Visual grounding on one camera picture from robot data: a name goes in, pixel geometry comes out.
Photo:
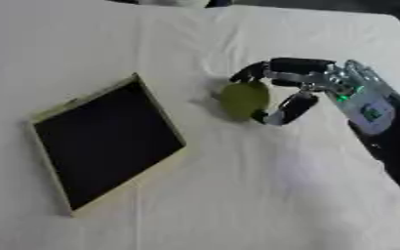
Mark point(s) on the tan box with black inside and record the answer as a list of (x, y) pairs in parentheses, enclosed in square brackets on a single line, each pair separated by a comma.
[(104, 138)]

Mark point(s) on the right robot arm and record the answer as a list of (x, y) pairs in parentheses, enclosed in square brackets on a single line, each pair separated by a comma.
[(380, 123)]

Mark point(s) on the person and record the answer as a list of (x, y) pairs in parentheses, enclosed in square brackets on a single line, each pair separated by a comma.
[(172, 2)]

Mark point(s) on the green toy fruit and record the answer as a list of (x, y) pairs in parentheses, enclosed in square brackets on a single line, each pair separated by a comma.
[(243, 99)]

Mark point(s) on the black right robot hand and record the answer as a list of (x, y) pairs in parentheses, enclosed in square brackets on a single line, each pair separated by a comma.
[(300, 66)]

